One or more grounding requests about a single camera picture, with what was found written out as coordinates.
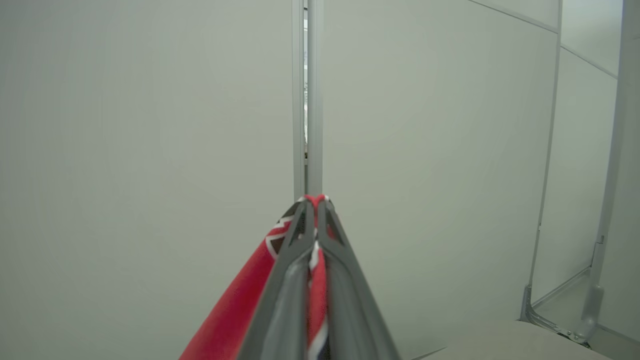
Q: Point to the grey aluminium wall post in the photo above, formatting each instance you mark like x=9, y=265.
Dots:
x=315, y=100

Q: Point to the grey metal frame leg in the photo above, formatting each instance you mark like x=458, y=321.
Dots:
x=612, y=200

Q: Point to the red shirt with white stripes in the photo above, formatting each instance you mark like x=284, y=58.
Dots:
x=235, y=310

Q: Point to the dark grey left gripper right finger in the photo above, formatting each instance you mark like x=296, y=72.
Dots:
x=350, y=310

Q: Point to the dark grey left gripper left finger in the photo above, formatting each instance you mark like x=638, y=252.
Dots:
x=285, y=300

